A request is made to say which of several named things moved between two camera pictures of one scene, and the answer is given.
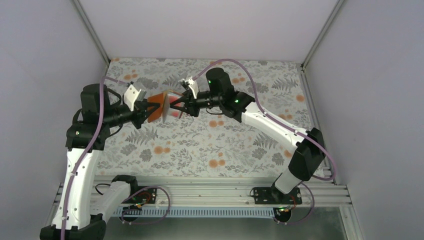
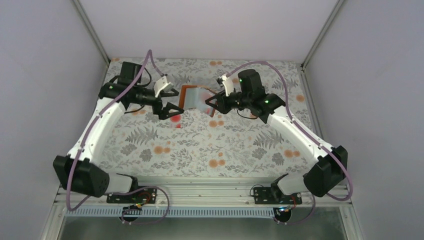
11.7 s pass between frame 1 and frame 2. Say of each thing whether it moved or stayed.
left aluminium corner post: stayed
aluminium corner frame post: stayed
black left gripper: moved
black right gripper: moved
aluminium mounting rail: stayed
